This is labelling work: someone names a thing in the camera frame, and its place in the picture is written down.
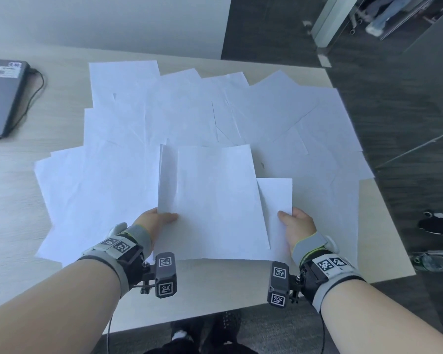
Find person's right hand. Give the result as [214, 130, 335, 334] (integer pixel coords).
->
[277, 206, 317, 257]

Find person's left hand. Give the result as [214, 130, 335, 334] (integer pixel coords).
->
[132, 207, 179, 252]

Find single white paper sheet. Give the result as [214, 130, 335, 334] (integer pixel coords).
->
[256, 177, 293, 261]

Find stack of white sheets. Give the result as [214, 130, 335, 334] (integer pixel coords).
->
[153, 144, 272, 261]

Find person's right forearm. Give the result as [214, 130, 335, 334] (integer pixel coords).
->
[320, 278, 443, 354]

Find person's left forearm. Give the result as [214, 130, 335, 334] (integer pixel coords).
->
[0, 258, 122, 354]

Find person's left black shoe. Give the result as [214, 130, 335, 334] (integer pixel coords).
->
[169, 317, 204, 342]

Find person's black shoe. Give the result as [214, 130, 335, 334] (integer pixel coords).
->
[169, 317, 204, 342]
[210, 309, 243, 346]

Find person's right black shoe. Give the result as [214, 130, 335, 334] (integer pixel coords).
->
[210, 309, 243, 346]

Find person's black trousers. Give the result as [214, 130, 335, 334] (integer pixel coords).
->
[144, 339, 259, 354]

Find light wooden table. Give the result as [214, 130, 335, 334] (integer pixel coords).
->
[0, 42, 417, 337]

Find clear plastic water bottle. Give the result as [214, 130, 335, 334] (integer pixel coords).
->
[410, 253, 443, 272]

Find grey closed laptop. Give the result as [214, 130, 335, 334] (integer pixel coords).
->
[0, 58, 32, 138]

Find white pillar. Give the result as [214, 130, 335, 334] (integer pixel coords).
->
[312, 0, 359, 47]

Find grey office chair base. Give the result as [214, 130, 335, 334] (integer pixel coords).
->
[348, 6, 374, 36]

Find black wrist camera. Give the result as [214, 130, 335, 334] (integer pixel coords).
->
[154, 252, 178, 299]
[268, 261, 291, 308]

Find thin camera cable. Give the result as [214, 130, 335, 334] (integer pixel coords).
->
[318, 310, 326, 354]
[105, 316, 114, 354]

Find black laptop cable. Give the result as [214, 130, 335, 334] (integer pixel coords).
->
[0, 68, 45, 147]

